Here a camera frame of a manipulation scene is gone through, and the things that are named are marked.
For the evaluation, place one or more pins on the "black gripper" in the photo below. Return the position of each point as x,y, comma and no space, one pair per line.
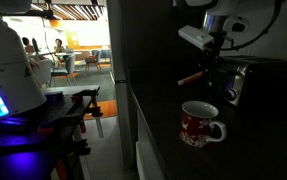
214,51

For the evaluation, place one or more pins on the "orange marker with white cap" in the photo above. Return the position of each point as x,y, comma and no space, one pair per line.
191,78

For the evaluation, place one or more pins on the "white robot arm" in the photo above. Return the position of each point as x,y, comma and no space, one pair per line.
223,13

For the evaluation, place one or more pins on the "white robot base, blue light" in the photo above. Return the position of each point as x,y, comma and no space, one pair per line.
6,66

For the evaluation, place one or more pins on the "silver and black toaster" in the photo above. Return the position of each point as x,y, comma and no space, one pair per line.
256,78

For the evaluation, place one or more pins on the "brown chair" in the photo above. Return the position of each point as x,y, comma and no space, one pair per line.
93,60

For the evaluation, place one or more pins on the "orange and black clamp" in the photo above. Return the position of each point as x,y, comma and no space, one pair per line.
94,103

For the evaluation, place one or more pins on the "grey chair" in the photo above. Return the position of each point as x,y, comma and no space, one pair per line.
66,68

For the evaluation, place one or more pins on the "white background table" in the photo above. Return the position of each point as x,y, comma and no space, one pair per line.
63,53

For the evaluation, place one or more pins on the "seated person in yellow shirt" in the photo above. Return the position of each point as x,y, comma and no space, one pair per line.
59,49

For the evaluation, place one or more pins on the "white armchair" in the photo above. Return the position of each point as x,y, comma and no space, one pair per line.
43,70

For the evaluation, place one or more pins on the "seated dark-haired person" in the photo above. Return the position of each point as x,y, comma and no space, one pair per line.
28,46

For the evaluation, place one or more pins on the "black perforated mounting table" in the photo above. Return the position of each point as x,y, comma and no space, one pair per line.
33,133

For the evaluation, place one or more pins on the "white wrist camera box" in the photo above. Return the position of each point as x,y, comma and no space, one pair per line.
196,36

